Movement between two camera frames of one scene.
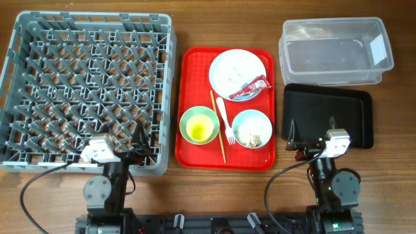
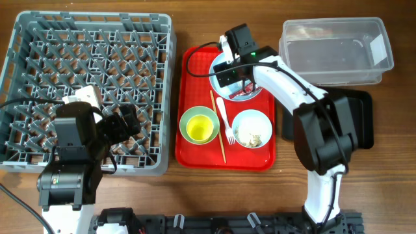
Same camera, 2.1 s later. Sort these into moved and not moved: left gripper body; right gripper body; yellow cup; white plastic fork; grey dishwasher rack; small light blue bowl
Moved: right gripper body; left gripper body
Not moved: grey dishwasher rack; white plastic fork; small light blue bowl; yellow cup
